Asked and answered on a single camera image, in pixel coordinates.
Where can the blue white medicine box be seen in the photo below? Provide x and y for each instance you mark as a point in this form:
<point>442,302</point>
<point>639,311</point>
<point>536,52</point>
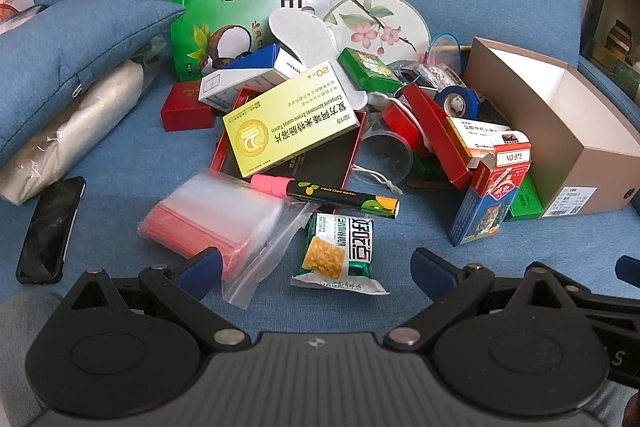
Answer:
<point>240,84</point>

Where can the blue red playing card box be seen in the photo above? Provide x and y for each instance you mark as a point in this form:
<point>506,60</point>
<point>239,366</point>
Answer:
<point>487,202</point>

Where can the green biscuit packet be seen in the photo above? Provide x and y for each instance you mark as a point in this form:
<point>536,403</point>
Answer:
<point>335,252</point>

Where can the round floral hand fan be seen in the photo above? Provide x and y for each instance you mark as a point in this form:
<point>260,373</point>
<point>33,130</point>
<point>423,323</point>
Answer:
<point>380,19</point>

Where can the grey plastic-wrapped roll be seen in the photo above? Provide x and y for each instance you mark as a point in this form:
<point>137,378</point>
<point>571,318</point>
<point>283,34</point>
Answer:
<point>70,127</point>

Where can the green coconut snack bag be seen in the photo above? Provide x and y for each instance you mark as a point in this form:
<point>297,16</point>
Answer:
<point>220,7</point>

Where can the clear bag of beads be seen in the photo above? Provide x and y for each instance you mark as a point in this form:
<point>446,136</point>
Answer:
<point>437,74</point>

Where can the small bright red box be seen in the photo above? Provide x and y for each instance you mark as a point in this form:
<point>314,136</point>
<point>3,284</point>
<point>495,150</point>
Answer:
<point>402,122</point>

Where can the long red box lid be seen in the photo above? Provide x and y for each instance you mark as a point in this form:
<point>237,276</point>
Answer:
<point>440,137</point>

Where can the yellow medicine box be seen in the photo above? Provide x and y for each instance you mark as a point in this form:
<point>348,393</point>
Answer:
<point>290,117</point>

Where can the clear plastic cup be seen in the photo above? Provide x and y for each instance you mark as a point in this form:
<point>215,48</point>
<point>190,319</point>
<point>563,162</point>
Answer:
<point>390,152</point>

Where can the small dark red box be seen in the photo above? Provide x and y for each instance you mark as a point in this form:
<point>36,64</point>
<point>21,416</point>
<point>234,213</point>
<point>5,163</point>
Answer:
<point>186,107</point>

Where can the red open box tray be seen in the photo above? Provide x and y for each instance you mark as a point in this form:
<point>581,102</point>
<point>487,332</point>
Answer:
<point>320,162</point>

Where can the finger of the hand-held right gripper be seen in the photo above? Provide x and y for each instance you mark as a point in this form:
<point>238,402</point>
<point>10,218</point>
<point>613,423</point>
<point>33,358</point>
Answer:
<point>610,307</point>
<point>628,268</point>

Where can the pink black chalk marker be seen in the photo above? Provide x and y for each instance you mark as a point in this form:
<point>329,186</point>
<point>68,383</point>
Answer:
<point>330,194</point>

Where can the stack of red zip bags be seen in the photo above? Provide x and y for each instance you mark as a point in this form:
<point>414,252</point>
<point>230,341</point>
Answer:
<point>210,212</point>

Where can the white shoe insole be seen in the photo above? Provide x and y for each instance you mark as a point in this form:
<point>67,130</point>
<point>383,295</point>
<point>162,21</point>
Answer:
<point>300,29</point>

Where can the blue tape roll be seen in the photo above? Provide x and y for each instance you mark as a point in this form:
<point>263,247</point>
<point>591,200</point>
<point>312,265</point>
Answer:
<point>457,99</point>

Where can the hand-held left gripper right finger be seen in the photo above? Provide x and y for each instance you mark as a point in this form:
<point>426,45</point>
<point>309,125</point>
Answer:
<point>430,272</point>

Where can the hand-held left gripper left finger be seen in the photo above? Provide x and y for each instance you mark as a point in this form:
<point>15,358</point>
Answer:
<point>200,269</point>

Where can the tan cardboard box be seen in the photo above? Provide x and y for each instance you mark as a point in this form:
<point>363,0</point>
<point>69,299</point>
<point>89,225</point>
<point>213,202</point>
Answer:
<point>565,142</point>

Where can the small green printed box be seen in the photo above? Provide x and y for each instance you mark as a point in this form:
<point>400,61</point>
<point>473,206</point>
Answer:
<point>370,69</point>

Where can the plain green box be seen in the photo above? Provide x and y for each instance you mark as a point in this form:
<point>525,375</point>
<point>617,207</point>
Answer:
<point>525,202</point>

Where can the black smartphone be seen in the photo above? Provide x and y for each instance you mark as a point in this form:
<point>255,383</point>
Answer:
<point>50,229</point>

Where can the orange white medicine box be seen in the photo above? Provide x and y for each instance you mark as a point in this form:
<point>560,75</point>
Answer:
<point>475,134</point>

